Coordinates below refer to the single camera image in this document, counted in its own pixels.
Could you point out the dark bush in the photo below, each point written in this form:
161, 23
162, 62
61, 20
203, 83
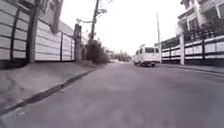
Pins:
96, 52

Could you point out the white van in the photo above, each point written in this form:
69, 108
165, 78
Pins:
146, 56

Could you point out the grey asphalt road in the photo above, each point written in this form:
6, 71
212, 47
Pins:
133, 96

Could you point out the tall utility pole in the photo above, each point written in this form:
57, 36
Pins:
94, 20

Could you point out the thin grey pole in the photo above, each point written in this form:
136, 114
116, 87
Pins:
158, 30

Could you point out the grey concrete sidewalk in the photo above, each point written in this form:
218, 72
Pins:
200, 68
33, 81

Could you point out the white slatted fence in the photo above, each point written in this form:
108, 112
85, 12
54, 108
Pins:
196, 50

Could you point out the pale multi-storey house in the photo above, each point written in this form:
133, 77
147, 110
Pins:
200, 13

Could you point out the pale slatted fence wall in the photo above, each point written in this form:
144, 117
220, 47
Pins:
43, 45

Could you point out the building behind slatted wall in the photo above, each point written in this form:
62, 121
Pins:
46, 8

